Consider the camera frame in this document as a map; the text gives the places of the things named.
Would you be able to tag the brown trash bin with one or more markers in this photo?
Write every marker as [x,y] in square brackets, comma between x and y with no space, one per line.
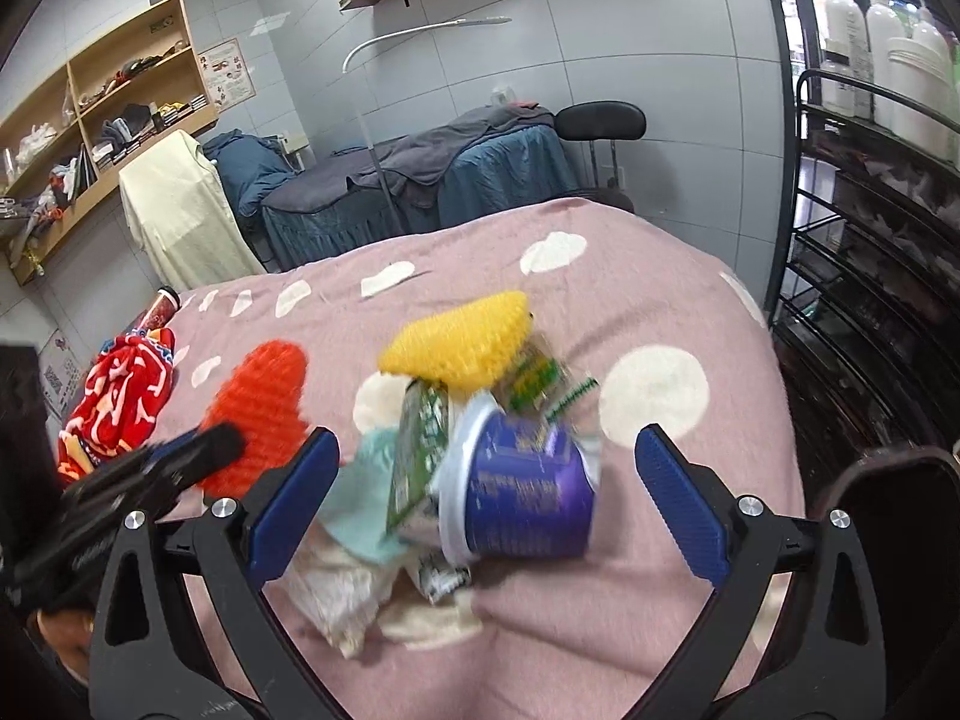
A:
[900,487]

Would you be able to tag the green milk carton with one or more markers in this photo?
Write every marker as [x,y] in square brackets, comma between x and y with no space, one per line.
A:
[416,450]

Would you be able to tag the green snack wrapper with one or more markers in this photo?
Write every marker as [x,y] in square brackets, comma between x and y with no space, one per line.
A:
[532,379]

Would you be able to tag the person's left hand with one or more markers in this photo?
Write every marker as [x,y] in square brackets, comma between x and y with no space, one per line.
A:
[64,630]

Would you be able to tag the light blue tissue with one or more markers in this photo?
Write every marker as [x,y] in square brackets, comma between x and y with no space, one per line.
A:
[360,495]

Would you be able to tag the red foam fruit net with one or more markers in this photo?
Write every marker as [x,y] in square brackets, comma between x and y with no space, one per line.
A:
[262,405]

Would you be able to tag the white plastic jar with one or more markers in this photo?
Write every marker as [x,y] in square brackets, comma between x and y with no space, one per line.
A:
[919,97]

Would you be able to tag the small wall notice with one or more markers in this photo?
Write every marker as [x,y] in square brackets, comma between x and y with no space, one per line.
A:
[64,375]

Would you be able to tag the black stool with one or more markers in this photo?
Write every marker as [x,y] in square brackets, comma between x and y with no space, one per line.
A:
[600,120]

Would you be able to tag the wall poster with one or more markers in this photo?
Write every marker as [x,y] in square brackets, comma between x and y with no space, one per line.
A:
[225,75]

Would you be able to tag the small white pump bottle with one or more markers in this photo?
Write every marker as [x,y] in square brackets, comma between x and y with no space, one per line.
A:
[930,26]

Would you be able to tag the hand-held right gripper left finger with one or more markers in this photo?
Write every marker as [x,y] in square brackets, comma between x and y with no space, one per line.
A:
[292,510]

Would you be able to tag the red can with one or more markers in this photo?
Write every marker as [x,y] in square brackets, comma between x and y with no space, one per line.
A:
[159,311]

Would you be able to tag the white tissue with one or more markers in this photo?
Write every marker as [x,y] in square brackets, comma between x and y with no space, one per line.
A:
[337,592]

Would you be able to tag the grey blanket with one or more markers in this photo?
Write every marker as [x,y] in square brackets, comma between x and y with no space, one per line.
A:
[435,150]

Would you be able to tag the dark box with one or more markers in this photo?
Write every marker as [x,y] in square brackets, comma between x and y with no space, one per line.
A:
[26,405]

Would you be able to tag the massage bed with blue cover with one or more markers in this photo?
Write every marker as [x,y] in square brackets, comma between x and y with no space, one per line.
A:
[495,172]

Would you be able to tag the white curved lamp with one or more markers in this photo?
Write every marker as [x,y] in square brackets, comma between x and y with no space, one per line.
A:
[420,31]

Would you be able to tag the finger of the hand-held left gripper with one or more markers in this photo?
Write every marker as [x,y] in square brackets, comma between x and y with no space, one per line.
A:
[214,446]

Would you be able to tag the cream cloth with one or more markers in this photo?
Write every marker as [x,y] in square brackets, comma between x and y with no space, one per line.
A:
[187,217]

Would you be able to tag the pink spotted blanket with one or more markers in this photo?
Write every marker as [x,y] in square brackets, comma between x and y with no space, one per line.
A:
[600,615]

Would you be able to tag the yellow foam fruit net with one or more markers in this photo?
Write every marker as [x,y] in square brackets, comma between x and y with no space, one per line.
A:
[457,337]

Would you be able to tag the red printed bag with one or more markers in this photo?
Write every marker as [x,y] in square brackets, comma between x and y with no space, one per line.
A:
[120,397]

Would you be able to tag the wooden shelf unit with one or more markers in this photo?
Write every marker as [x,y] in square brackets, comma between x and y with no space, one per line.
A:
[169,15]

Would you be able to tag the tall white pump bottle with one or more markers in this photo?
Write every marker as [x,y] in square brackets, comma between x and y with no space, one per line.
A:
[844,30]
[885,22]

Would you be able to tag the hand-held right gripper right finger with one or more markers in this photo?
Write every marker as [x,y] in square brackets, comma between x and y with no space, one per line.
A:
[686,510]

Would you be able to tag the blue duvet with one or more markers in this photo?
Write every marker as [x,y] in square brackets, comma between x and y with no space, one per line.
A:
[255,172]

